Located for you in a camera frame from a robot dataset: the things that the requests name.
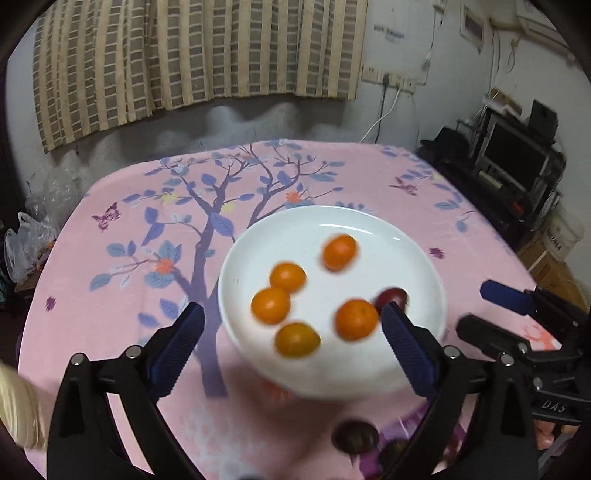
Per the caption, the cream fuzzy cloth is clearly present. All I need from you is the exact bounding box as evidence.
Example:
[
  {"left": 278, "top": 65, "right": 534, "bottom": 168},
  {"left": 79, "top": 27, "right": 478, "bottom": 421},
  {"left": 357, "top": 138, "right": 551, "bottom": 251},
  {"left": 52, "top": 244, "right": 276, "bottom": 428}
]
[{"left": 0, "top": 360, "right": 49, "bottom": 450}]

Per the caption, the small black box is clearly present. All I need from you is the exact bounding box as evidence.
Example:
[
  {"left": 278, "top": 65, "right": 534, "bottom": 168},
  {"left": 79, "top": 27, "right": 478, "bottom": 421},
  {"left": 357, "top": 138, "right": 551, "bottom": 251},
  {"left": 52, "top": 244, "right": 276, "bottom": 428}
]
[{"left": 529, "top": 99, "right": 559, "bottom": 141}]

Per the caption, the beige checked curtain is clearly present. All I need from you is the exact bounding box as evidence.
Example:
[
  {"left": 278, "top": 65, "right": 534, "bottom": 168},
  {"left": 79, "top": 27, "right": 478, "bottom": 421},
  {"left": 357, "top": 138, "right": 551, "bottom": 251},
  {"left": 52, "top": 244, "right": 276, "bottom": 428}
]
[{"left": 32, "top": 0, "right": 368, "bottom": 153}]

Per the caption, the black media shelf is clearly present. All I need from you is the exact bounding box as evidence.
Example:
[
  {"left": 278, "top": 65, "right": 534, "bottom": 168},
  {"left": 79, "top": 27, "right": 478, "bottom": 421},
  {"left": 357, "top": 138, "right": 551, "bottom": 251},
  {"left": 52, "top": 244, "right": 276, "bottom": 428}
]
[{"left": 418, "top": 117, "right": 566, "bottom": 250}]

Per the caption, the black television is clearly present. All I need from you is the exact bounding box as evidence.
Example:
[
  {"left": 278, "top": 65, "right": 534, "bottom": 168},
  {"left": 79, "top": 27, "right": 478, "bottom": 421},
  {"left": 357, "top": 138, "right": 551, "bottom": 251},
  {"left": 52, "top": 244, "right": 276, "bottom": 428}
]
[{"left": 471, "top": 108, "right": 561, "bottom": 195}]

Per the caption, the white power cable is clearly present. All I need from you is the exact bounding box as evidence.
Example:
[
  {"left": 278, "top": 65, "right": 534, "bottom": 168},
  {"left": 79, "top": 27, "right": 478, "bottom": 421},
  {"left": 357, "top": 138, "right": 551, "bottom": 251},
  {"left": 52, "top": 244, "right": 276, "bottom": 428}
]
[{"left": 359, "top": 88, "right": 402, "bottom": 144}]

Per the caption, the white round plate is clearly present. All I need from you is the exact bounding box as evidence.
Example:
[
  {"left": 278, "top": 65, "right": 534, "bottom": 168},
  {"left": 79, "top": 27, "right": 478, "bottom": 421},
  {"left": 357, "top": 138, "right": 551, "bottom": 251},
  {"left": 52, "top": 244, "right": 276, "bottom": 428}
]
[{"left": 218, "top": 205, "right": 448, "bottom": 400}]

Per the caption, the cardboard box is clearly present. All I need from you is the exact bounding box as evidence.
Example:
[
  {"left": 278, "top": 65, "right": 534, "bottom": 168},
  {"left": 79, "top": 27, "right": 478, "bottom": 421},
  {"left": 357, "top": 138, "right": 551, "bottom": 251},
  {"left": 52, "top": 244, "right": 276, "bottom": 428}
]
[{"left": 517, "top": 231, "right": 579, "bottom": 298}]

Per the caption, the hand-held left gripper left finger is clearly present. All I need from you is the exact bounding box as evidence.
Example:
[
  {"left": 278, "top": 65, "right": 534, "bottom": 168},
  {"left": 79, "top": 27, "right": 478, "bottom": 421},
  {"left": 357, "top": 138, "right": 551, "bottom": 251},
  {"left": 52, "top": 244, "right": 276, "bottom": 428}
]
[{"left": 46, "top": 302, "right": 206, "bottom": 480}]

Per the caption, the white wall socket strip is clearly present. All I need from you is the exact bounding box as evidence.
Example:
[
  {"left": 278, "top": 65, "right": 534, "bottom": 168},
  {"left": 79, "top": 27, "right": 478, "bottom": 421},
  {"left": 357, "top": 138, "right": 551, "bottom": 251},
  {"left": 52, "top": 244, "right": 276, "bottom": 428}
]
[{"left": 361, "top": 65, "right": 416, "bottom": 94}]

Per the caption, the small orange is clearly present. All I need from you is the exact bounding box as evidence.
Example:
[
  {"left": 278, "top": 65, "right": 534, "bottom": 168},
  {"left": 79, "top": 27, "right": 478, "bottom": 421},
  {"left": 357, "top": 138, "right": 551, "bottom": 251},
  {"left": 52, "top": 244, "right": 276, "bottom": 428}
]
[
  {"left": 274, "top": 322, "right": 321, "bottom": 359},
  {"left": 250, "top": 287, "right": 291, "bottom": 325},
  {"left": 334, "top": 298, "right": 380, "bottom": 342},
  {"left": 270, "top": 261, "right": 307, "bottom": 293},
  {"left": 322, "top": 234, "right": 358, "bottom": 272}
]

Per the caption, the dark red plum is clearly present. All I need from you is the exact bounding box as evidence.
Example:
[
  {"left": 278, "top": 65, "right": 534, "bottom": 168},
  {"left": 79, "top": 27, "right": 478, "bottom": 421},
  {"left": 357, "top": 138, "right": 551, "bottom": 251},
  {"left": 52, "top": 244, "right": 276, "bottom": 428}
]
[
  {"left": 379, "top": 439, "right": 410, "bottom": 470},
  {"left": 374, "top": 287, "right": 409, "bottom": 317},
  {"left": 331, "top": 419, "right": 379, "bottom": 455}
]

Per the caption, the white plastic bag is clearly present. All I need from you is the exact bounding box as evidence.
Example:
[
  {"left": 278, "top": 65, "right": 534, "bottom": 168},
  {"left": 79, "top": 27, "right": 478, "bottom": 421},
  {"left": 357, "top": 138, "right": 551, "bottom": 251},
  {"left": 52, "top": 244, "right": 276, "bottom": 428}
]
[{"left": 4, "top": 212, "right": 58, "bottom": 284}]

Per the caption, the clear plastic bag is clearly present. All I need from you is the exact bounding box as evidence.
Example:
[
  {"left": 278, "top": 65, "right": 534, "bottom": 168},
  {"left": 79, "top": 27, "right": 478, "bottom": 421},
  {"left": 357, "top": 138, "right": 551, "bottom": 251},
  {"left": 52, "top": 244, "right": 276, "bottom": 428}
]
[{"left": 25, "top": 167, "right": 77, "bottom": 222}]

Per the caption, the black power cable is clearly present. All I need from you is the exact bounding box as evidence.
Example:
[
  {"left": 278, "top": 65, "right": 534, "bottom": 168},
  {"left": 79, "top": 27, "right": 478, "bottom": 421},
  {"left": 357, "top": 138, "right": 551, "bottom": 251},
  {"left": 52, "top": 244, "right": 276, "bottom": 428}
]
[{"left": 376, "top": 76, "right": 389, "bottom": 144}]

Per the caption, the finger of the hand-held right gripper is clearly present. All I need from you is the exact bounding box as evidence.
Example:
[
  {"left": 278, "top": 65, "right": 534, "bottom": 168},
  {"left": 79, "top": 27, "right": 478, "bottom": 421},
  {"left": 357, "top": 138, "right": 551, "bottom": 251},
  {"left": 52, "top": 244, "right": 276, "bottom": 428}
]
[
  {"left": 480, "top": 279, "right": 587, "bottom": 333},
  {"left": 455, "top": 314, "right": 534, "bottom": 366}
]

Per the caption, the white air conditioner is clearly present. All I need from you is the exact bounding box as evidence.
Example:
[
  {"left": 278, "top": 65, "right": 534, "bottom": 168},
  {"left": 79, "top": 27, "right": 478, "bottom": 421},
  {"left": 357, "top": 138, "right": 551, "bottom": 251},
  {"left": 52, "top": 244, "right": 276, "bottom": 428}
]
[{"left": 515, "top": 0, "right": 579, "bottom": 52}]

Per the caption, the white plastic bucket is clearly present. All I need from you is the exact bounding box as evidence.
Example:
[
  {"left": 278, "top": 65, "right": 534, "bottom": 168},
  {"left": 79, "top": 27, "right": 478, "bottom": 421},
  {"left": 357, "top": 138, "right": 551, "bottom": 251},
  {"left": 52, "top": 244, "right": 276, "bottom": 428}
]
[{"left": 545, "top": 210, "right": 585, "bottom": 262}]

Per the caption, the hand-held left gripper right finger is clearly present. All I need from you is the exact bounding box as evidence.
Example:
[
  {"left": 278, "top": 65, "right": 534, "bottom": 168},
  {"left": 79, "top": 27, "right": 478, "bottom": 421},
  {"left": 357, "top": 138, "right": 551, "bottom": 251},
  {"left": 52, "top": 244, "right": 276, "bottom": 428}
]
[{"left": 380, "top": 302, "right": 539, "bottom": 480}]

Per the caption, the person's right hand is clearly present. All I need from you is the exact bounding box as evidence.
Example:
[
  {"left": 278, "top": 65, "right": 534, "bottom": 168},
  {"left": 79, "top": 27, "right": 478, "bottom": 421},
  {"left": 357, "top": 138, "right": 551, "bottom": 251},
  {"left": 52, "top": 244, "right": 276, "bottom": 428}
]
[{"left": 534, "top": 416, "right": 581, "bottom": 450}]

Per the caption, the pink tree-print blanket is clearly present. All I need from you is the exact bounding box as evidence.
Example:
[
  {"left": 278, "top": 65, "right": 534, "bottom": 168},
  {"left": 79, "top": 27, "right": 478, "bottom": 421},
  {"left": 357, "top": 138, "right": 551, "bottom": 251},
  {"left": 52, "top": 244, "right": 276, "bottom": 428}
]
[{"left": 18, "top": 138, "right": 566, "bottom": 480}]

